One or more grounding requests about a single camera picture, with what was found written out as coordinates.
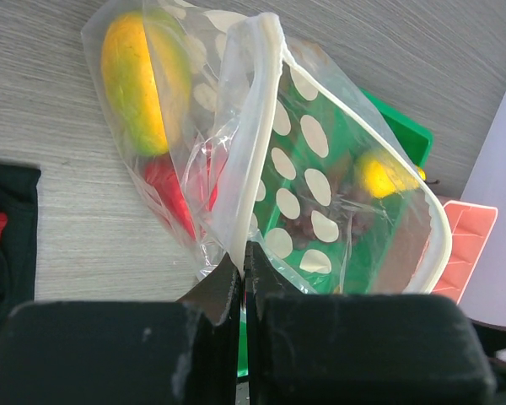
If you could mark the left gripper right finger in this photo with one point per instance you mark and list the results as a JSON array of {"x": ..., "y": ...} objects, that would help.
[{"x": 358, "y": 348}]

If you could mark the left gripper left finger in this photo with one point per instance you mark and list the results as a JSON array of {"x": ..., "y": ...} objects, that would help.
[{"x": 126, "y": 352}]

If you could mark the purple fake grapes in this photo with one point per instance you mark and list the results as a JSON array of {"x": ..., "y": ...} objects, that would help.
[{"x": 353, "y": 215}]

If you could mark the red fake pepper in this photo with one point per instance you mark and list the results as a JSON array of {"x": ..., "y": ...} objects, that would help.
[{"x": 193, "y": 197}]

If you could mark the yellow fake lemon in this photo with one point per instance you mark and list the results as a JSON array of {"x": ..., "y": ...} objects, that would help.
[{"x": 378, "y": 174}]

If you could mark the clear dotted zip bag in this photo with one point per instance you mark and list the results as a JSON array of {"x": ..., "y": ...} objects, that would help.
[{"x": 233, "y": 131}]

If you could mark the orange green fake mango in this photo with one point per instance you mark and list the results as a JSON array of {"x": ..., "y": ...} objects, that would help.
[{"x": 126, "y": 59}]

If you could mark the green plastic tray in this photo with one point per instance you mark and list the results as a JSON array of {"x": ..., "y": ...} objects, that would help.
[{"x": 313, "y": 144}]

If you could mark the pink compartment organizer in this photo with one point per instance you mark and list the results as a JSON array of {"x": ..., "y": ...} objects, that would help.
[{"x": 471, "y": 225}]

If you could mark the black cap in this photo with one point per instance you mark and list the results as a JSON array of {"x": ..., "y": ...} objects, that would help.
[{"x": 18, "y": 244}]

